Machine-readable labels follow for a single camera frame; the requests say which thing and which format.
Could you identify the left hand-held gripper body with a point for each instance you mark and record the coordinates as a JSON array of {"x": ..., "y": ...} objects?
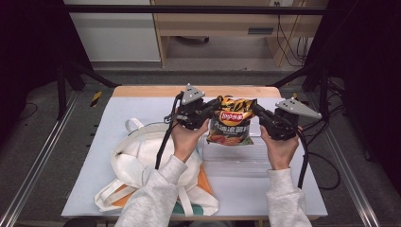
[{"x": 190, "y": 113}]

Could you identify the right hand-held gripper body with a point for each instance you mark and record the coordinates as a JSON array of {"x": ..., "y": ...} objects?
[{"x": 283, "y": 126}]

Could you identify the orange black chip bag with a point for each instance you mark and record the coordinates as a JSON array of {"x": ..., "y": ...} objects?
[{"x": 231, "y": 123}]

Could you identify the clear plastic container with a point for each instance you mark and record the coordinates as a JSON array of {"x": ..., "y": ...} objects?
[{"x": 236, "y": 159}]

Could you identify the white patterned tote bag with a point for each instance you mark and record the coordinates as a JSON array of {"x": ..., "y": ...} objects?
[{"x": 135, "y": 154}]

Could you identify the person's right hand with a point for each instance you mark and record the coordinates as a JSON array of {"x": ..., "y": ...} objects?
[{"x": 280, "y": 154}]

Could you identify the person's left hand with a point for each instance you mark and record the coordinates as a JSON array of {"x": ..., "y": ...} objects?
[{"x": 186, "y": 142}]

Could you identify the yellow black floor tape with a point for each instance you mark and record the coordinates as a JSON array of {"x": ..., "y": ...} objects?
[
  {"x": 295, "y": 94},
  {"x": 96, "y": 98}
]

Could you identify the wooden table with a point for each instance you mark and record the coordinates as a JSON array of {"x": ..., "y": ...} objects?
[{"x": 151, "y": 91}]

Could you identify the light wooden desk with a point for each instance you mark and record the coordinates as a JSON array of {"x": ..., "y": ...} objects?
[{"x": 220, "y": 23}]

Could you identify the pale blue table mat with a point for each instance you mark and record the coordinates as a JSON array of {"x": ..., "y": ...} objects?
[{"x": 104, "y": 148}]

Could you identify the dark curtain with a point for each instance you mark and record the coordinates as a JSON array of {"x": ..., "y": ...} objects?
[
  {"x": 28, "y": 56},
  {"x": 369, "y": 78}
]

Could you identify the white cabinet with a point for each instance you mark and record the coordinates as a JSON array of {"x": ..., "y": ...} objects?
[{"x": 116, "y": 34}]

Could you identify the black metal frame stand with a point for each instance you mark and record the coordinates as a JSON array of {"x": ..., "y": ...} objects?
[
  {"x": 318, "y": 82},
  {"x": 67, "y": 82}
]

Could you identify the aluminium rail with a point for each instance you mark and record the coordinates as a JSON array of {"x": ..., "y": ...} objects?
[
  {"x": 350, "y": 176},
  {"x": 34, "y": 167}
]

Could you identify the black horizontal frame bar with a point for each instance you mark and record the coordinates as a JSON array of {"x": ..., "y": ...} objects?
[{"x": 189, "y": 9}]

